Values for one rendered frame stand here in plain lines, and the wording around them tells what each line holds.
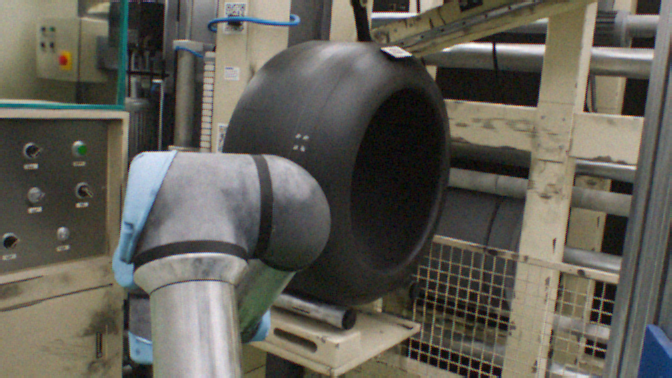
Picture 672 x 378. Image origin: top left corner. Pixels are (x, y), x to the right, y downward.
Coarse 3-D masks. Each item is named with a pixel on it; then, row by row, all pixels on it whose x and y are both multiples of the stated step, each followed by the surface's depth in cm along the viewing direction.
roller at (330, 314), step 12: (276, 300) 138; (288, 300) 136; (300, 300) 134; (312, 300) 133; (324, 300) 133; (300, 312) 134; (312, 312) 132; (324, 312) 130; (336, 312) 129; (348, 312) 128; (336, 324) 129; (348, 324) 129
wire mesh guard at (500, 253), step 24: (432, 240) 169; (456, 240) 165; (456, 264) 166; (552, 264) 150; (576, 288) 148; (432, 312) 171; (552, 312) 152; (600, 312) 145; (552, 336) 153; (384, 360) 182; (408, 360) 177; (480, 360) 164; (504, 360) 160; (528, 360) 156; (552, 360) 153
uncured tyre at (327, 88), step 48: (288, 48) 136; (336, 48) 129; (288, 96) 121; (336, 96) 117; (384, 96) 124; (432, 96) 141; (240, 144) 124; (288, 144) 117; (336, 144) 116; (384, 144) 168; (432, 144) 159; (336, 192) 117; (384, 192) 169; (432, 192) 153; (336, 240) 120; (384, 240) 162; (288, 288) 139; (336, 288) 127; (384, 288) 138
